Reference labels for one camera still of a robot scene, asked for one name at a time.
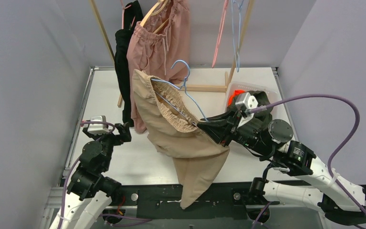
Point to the orange shorts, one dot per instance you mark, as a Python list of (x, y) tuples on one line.
[(233, 95)]

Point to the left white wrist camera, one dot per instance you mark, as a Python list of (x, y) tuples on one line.
[(100, 127)]

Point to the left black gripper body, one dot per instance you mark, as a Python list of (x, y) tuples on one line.
[(119, 135)]

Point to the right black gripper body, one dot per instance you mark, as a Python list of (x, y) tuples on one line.
[(236, 132)]

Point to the wooden clothes rack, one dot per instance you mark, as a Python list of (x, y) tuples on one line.
[(197, 88)]

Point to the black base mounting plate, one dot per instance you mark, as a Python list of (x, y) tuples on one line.
[(174, 201)]

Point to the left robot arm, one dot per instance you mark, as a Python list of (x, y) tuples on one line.
[(87, 192)]

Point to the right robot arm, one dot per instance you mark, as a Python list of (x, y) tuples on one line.
[(272, 140)]

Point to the black shorts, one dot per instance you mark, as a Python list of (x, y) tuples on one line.
[(122, 38)]

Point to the olive green shorts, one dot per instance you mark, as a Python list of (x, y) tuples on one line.
[(262, 104)]

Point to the pink hanger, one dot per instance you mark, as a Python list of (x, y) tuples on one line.
[(128, 15), (220, 32)]

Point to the pink hanger on black shorts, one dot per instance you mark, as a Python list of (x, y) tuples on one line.
[(128, 15)]

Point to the light blue wire hanger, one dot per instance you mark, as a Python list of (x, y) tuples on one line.
[(236, 22)]

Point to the wooden hanger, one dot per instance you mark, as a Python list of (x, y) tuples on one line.
[(156, 9)]

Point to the beige shorts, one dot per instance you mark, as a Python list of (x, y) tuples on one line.
[(173, 132)]

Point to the pink shorts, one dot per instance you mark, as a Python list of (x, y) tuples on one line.
[(160, 41)]

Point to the white plastic basket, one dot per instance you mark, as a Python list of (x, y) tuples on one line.
[(234, 86)]

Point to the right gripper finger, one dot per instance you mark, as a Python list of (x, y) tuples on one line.
[(219, 136), (221, 121)]

